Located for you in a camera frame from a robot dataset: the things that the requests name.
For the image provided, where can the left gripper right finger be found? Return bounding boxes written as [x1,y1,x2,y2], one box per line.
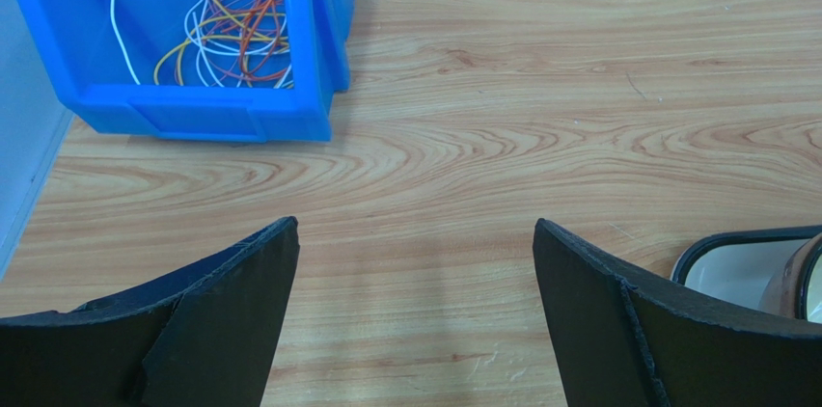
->
[533,219,821,406]

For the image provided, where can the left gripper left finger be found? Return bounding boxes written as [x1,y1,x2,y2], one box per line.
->
[1,217,300,406]

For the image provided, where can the white strawberry tray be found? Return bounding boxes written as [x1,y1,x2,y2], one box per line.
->
[671,225,821,311]

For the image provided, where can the grey ceramic bowl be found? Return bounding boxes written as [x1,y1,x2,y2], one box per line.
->
[758,234,821,324]

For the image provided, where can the left blue plastic bin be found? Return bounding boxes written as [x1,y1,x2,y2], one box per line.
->
[17,0,355,142]

